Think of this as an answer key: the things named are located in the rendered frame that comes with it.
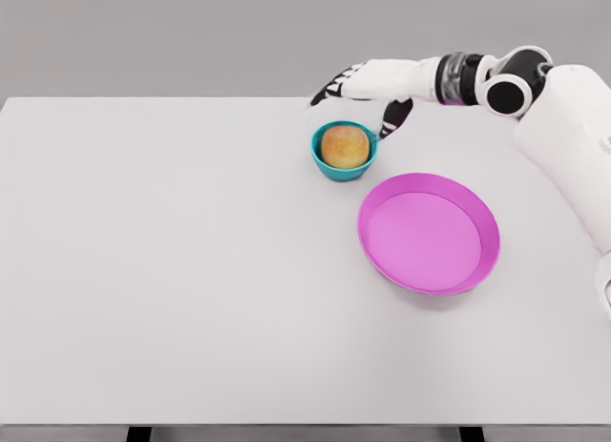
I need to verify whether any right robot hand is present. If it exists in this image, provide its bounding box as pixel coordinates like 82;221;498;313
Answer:
308;58;415;139

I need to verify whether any yellow-red apple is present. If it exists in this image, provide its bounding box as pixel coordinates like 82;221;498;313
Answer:
320;123;371;171

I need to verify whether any blue bowl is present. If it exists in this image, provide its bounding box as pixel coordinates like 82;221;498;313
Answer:
311;120;380;183

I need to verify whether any pink plate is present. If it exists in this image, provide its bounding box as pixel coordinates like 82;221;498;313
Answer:
356;172;501;297

